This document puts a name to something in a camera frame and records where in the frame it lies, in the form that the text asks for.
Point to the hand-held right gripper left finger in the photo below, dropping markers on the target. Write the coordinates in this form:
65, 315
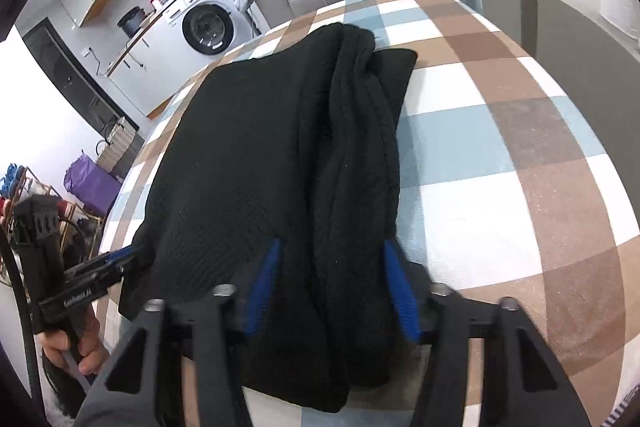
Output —
262, 292

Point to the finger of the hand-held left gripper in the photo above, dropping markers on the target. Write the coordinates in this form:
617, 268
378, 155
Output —
112, 259

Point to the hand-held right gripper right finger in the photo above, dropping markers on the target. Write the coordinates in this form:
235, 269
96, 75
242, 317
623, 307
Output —
400, 292

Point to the black knit sweater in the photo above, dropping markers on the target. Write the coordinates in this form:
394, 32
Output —
250, 147

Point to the person's left hand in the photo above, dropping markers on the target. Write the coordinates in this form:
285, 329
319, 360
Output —
92, 347

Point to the purple bag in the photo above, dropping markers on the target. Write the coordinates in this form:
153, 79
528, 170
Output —
90, 187

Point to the wicker basket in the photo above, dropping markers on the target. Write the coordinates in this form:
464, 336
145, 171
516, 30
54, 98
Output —
120, 147

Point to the brown blue checked blanket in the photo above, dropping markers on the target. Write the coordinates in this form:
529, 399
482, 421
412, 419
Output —
500, 157

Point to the black glass door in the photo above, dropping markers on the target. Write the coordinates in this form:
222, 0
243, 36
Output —
70, 72

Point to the white kitchen counter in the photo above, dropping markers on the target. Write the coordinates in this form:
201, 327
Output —
155, 62

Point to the black pot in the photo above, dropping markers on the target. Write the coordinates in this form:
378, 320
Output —
131, 22

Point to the white washing machine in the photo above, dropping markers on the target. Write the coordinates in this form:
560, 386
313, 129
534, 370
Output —
205, 27

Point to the striped rug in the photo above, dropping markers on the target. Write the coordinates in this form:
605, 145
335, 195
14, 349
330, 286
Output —
622, 409

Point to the grey panel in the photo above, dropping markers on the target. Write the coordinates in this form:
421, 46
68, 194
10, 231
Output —
590, 57

